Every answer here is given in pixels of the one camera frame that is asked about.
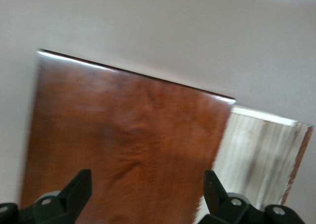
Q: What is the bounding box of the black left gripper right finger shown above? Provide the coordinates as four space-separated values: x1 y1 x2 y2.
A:
203 169 307 224

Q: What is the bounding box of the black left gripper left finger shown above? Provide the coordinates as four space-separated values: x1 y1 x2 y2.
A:
0 169 92 224

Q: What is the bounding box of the dark red-brown wooden cabinet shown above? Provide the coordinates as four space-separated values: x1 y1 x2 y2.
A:
19 48 237 224

